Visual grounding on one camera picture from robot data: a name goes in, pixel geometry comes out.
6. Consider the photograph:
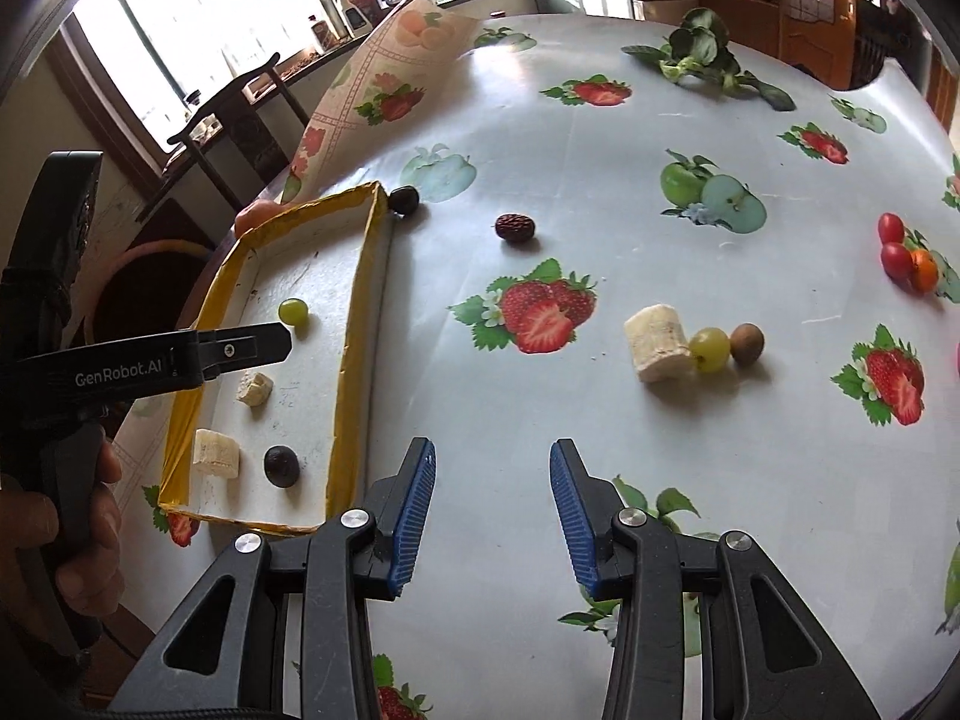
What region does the dark red jujube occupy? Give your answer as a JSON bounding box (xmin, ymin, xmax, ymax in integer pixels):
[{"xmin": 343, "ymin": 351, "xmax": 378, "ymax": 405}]
[{"xmin": 493, "ymin": 213, "xmax": 537, "ymax": 245}]

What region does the wooden cabinet with shelves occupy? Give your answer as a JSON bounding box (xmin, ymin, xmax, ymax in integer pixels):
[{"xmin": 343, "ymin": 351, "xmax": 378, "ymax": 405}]
[{"xmin": 693, "ymin": 0, "xmax": 861, "ymax": 90}]

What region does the fruit-print plastic tablecloth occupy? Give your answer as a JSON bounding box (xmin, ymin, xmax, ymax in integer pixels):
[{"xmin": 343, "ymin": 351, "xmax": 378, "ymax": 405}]
[{"xmin": 110, "ymin": 0, "xmax": 960, "ymax": 720}]

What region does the green grape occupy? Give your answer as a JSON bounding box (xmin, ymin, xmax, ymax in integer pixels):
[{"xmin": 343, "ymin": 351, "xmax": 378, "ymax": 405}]
[
  {"xmin": 277, "ymin": 298, "xmax": 309, "ymax": 327},
  {"xmin": 688, "ymin": 327, "xmax": 731, "ymax": 374}
]

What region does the brown longan fruit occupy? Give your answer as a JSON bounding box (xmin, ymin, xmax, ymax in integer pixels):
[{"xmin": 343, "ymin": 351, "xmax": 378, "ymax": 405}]
[{"xmin": 729, "ymin": 323, "xmax": 765, "ymax": 367}]

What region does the green leafy vegetable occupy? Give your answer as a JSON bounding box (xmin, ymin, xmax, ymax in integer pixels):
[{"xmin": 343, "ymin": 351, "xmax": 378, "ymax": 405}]
[{"xmin": 622, "ymin": 7, "xmax": 797, "ymax": 112}]

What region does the person's left hand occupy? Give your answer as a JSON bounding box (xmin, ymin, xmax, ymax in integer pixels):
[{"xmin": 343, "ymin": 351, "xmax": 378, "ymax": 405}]
[{"xmin": 2, "ymin": 439, "xmax": 125, "ymax": 637}]

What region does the white spray bottle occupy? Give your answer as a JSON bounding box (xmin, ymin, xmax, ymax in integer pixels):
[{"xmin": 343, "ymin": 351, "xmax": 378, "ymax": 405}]
[{"xmin": 338, "ymin": 0, "xmax": 366, "ymax": 37}]

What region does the small orange mandarin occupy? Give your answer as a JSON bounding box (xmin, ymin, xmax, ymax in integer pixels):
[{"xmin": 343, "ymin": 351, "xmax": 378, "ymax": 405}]
[{"xmin": 910, "ymin": 249, "xmax": 939, "ymax": 294}]

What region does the peach behind tray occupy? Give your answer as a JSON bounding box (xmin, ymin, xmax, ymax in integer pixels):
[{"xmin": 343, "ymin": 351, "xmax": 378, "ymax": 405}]
[{"xmin": 233, "ymin": 199, "xmax": 283, "ymax": 239}]

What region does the cherry tomato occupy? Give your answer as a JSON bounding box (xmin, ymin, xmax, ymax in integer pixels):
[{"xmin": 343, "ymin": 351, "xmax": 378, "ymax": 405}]
[
  {"xmin": 877, "ymin": 213, "xmax": 905, "ymax": 245},
  {"xmin": 880, "ymin": 242, "xmax": 914, "ymax": 283}
]

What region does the yellow-rimmed white cardboard tray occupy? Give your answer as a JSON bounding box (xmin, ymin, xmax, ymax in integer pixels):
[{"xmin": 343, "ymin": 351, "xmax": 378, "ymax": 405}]
[{"xmin": 158, "ymin": 184, "xmax": 394, "ymax": 535}]

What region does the dark grape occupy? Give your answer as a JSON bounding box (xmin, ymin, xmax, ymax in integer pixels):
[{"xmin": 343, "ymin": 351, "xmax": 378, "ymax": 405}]
[{"xmin": 263, "ymin": 445, "xmax": 301, "ymax": 489}]

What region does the dark plum beside tray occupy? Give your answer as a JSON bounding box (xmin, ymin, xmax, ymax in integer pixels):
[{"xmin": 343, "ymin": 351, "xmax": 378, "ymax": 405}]
[{"xmin": 387, "ymin": 185, "xmax": 420, "ymax": 218}]

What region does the dark wooden chair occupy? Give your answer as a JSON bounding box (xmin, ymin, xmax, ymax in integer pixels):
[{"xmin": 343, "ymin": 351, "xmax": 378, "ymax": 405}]
[{"xmin": 137, "ymin": 52, "xmax": 311, "ymax": 223}]

